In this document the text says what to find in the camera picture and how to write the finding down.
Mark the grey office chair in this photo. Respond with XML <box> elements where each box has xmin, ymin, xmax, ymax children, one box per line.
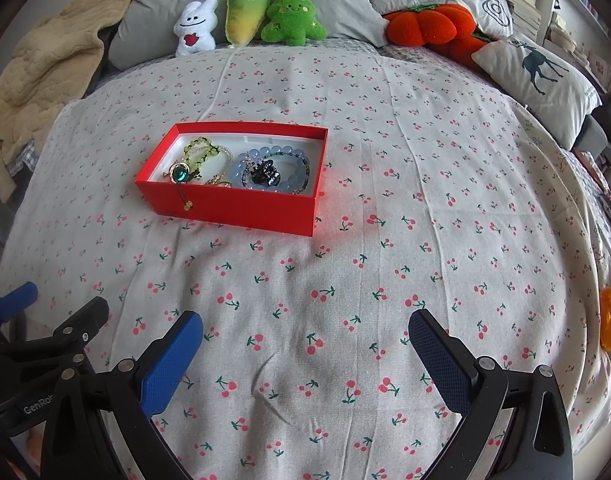
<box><xmin>573</xmin><ymin>91</ymin><xmax>611</xmax><ymax>163</ymax></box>

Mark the beige quilted blanket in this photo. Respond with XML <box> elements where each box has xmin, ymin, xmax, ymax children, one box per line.
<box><xmin>0</xmin><ymin>0</ymin><xmax>131</xmax><ymax>202</ymax></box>

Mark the green tree plush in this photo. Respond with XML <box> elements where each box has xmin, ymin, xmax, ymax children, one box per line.
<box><xmin>260</xmin><ymin>0</ymin><xmax>327</xmax><ymax>47</ymax></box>

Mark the light blue beaded bracelet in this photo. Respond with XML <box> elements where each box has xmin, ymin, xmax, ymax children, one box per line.
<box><xmin>228</xmin><ymin>144</ymin><xmax>312</xmax><ymax>195</ymax></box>

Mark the green beaded bracelet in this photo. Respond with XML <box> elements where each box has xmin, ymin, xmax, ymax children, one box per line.
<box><xmin>181</xmin><ymin>135</ymin><xmax>222</xmax><ymax>213</ymax></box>

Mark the white ghost plush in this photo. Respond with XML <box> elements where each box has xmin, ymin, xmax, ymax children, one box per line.
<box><xmin>173</xmin><ymin>0</ymin><xmax>218</xmax><ymax>56</ymax></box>

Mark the red cardboard box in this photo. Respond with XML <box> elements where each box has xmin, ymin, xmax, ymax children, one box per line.
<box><xmin>134</xmin><ymin>122</ymin><xmax>328</xmax><ymax>236</ymax></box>

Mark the black flower hair clip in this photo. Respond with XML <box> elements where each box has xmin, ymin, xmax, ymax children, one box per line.
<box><xmin>250</xmin><ymin>158</ymin><xmax>282</xmax><ymax>188</ymax></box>

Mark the white deer print pillow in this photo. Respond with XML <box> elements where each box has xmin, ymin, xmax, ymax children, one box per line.
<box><xmin>471</xmin><ymin>32</ymin><xmax>601</xmax><ymax>150</ymax></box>

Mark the yellow green carrot plush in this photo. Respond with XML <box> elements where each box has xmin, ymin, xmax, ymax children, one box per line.
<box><xmin>225</xmin><ymin>0</ymin><xmax>270</xmax><ymax>48</ymax></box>

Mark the gold ring with green stone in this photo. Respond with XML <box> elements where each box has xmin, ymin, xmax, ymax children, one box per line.
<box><xmin>168</xmin><ymin>160</ymin><xmax>202</xmax><ymax>186</ymax></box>

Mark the orange persimmon plush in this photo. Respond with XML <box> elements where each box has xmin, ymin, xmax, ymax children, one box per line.
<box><xmin>383</xmin><ymin>3</ymin><xmax>492</xmax><ymax>73</ymax></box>

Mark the small gold earring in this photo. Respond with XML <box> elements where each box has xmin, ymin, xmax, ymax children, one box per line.
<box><xmin>206</xmin><ymin>174</ymin><xmax>232</xmax><ymax>188</ymax></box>

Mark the cherry print bed sheet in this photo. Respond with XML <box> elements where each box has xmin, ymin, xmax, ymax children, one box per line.
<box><xmin>0</xmin><ymin>46</ymin><xmax>611</xmax><ymax>479</ymax></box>

